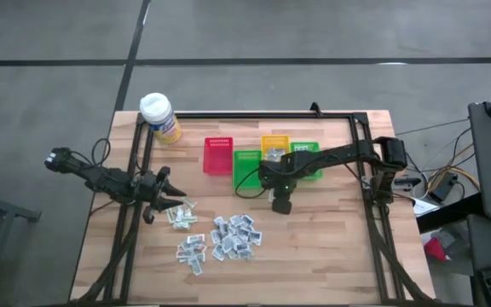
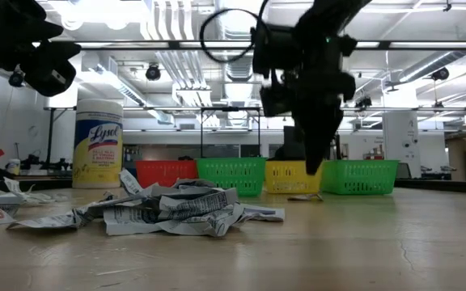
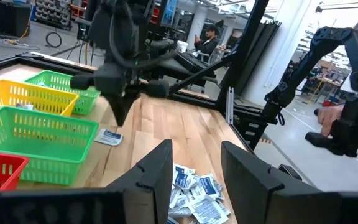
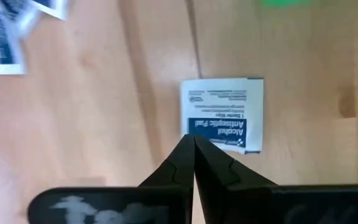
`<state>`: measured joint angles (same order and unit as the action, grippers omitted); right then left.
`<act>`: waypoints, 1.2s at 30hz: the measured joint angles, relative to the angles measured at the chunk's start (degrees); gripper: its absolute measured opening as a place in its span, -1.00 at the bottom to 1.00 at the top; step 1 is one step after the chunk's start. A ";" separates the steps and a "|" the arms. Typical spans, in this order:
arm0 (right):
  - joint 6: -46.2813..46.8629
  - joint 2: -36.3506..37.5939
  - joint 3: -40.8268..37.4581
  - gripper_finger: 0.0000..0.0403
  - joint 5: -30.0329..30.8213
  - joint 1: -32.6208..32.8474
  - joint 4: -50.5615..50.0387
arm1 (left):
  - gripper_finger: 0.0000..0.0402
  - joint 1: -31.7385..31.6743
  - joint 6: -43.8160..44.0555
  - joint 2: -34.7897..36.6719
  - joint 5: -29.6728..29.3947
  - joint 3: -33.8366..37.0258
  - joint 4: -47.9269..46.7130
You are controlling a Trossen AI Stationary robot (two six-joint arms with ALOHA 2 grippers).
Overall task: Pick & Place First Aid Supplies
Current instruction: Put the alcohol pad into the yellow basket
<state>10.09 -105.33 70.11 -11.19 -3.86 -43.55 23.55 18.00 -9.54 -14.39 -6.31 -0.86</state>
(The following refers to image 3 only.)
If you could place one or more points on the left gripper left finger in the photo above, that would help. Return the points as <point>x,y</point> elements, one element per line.
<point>154,180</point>

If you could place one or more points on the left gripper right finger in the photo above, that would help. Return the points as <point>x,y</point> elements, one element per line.
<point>247,186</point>

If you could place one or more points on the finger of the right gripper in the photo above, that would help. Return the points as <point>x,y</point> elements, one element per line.
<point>128,102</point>
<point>117,105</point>

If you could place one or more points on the blue striped bandage packet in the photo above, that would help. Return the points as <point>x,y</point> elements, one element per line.
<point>42,84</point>

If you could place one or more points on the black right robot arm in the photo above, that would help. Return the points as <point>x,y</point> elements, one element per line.
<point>120,28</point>

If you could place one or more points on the pile of crumpled newspaper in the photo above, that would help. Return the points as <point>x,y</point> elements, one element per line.
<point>208,211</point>
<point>183,177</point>

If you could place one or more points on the green plastic basket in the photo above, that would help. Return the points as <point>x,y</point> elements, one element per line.
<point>42,146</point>
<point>73,90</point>

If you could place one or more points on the person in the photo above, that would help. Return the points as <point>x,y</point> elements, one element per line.
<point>208,46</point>

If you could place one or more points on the short silver extrusion piece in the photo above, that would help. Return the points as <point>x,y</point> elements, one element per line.
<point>230,105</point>

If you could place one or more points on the yellow plastic basket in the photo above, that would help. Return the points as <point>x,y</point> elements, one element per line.
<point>42,98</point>

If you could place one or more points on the blue lit screen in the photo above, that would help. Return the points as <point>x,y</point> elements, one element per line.
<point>169,12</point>

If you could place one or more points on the black flat panels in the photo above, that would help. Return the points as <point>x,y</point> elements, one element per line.
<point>261,56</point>

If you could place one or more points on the parts bin shelf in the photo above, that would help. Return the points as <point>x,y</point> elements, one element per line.
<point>53,12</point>

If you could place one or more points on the black cabinet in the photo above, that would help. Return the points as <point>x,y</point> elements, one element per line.
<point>14,18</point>

